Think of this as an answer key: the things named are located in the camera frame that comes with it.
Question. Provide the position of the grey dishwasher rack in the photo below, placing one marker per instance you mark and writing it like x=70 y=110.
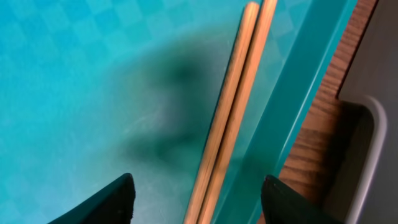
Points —
x=365 y=189

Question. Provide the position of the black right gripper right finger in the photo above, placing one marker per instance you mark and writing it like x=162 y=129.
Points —
x=283 y=205

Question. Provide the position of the wooden chopstick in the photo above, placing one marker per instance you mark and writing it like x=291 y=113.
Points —
x=246 y=81
x=222 y=111

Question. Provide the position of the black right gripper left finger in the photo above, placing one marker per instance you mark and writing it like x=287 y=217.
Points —
x=112 y=204

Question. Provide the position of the teal serving tray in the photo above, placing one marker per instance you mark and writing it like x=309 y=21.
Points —
x=91 y=90

